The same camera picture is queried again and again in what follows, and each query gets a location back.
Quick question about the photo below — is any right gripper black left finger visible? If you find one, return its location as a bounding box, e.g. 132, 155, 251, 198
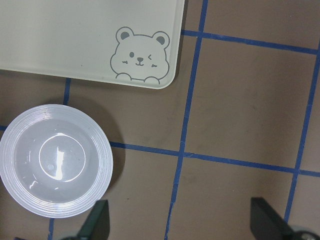
63, 200, 110, 240

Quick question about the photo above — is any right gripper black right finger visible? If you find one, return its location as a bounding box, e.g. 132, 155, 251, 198
250, 197, 298, 240

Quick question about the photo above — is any white ribbed plate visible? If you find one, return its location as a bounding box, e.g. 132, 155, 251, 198
0, 104, 113, 218

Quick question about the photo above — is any cream bear tray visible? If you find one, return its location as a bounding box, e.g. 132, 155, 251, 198
0, 0, 185, 89

